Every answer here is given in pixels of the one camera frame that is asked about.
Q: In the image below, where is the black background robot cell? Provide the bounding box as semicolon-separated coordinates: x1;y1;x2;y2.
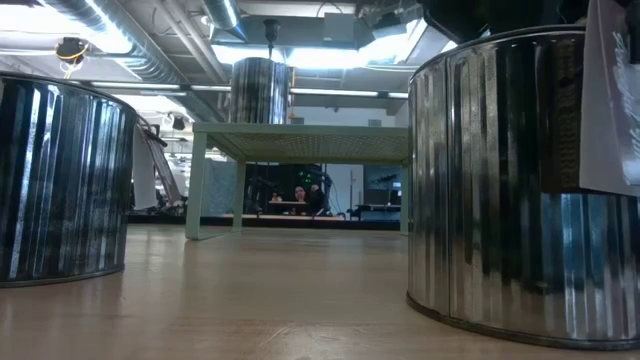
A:
245;162;331;217

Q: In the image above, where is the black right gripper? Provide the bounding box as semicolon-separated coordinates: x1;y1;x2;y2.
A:
422;0;591;45

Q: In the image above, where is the person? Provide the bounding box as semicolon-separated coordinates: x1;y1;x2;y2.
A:
292;185;309;216

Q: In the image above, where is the grey partition panel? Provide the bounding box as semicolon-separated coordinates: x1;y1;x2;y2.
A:
205;159;236;217

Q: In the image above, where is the round silver ceiling duct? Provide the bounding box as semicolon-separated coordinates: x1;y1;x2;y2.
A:
202;0;249;41

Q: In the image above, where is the green perforated metal rack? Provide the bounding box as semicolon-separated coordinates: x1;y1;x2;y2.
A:
184;122;412;241

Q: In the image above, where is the grey ceiling box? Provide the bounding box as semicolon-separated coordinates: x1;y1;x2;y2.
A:
322;12;360;44

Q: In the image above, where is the bright ceiling light panel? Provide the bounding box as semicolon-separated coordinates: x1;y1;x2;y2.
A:
212;43;421;70

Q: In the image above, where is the long LED light bar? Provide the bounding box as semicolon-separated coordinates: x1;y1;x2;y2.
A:
82;79;412;101

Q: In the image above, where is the brown and white paper tag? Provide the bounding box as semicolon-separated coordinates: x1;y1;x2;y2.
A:
131;118;184;212
578;0;640;197

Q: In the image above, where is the tin with orange candle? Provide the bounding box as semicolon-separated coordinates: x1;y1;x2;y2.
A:
229;56;292;125

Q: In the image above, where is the dark background monitor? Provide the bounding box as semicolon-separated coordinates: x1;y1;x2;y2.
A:
363;164;403;192

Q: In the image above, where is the black ceiling device yellow cable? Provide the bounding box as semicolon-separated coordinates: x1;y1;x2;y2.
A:
53;36;92;65

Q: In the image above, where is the corrugated silver ceiling duct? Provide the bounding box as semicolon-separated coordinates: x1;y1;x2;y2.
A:
42;0;184;85

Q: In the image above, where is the silver ribbed lidded candle tin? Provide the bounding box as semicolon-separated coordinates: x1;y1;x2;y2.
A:
407;24;640;351
0;73;139;289

